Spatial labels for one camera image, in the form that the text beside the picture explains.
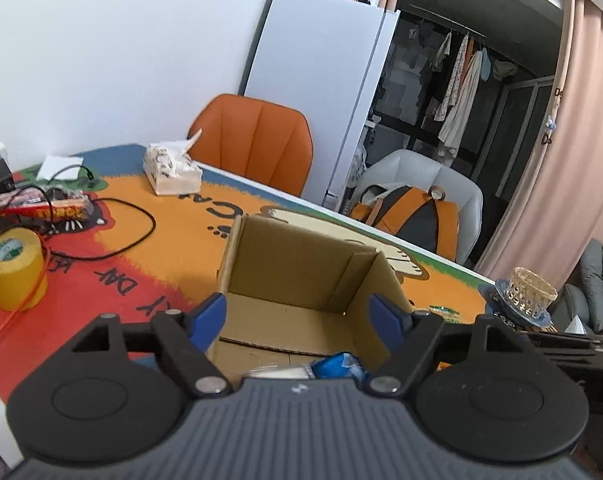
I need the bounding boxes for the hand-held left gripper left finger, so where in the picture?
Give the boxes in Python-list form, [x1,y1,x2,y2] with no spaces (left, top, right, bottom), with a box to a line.
[72,293,233,397]

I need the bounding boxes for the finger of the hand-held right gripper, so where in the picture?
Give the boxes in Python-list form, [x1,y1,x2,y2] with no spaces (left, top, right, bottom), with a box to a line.
[524,330,603,362]

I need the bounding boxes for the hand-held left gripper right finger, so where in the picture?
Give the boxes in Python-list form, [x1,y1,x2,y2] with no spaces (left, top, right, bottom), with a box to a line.
[368,293,527,397]

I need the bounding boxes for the brown cardboard box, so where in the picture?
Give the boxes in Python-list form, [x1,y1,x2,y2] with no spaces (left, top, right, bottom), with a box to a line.
[208,214,416,386]

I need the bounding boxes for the small wicker basket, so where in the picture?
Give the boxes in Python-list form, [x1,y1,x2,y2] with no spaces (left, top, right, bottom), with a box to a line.
[506,267,559,319]

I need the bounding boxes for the blue snack packet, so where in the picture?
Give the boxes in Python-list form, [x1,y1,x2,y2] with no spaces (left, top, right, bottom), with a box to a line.
[311,352,371,382]

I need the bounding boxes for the grey sofa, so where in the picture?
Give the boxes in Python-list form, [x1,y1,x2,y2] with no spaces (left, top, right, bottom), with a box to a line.
[551,238,603,333]

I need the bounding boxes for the woven basket on plate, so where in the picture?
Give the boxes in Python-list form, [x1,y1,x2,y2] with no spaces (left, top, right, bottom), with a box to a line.
[478,280,555,332]

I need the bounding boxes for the clear snack packet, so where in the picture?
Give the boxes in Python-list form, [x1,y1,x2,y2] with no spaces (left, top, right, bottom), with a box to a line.
[242,364,315,382]

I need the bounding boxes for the orange and grey backpack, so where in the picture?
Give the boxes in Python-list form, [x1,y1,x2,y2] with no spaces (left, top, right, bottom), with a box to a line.
[349,185,461,261]

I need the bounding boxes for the patterned tissue box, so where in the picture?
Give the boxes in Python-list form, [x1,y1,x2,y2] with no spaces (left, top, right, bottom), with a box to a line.
[142,129,204,196]

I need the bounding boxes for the white chair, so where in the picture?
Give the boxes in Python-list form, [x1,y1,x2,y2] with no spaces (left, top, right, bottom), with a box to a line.
[351,149,483,267]

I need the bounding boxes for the orange chair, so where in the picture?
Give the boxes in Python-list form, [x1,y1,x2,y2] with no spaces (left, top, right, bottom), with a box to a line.
[187,93,314,197]

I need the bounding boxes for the red snack packet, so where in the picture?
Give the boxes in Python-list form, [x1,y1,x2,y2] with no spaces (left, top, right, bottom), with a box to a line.
[0,191,92,223]

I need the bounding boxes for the yellow tape roll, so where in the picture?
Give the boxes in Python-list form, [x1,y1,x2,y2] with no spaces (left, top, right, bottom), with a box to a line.
[0,228,49,311]

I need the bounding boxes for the pink curtain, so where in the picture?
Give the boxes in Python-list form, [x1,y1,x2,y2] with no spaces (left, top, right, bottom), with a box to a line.
[326,0,603,281]

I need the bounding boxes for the white paper sheet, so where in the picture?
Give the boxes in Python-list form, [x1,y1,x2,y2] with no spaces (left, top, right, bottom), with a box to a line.
[36,155,85,182]

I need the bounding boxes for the hanging clothes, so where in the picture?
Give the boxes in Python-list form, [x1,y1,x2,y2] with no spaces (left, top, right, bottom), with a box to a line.
[406,22,519,167]

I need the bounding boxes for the white refrigerator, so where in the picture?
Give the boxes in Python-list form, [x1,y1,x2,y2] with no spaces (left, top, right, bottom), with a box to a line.
[244,0,401,211]

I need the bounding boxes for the black cable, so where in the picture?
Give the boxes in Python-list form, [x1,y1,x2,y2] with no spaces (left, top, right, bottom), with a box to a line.
[0,164,157,261]

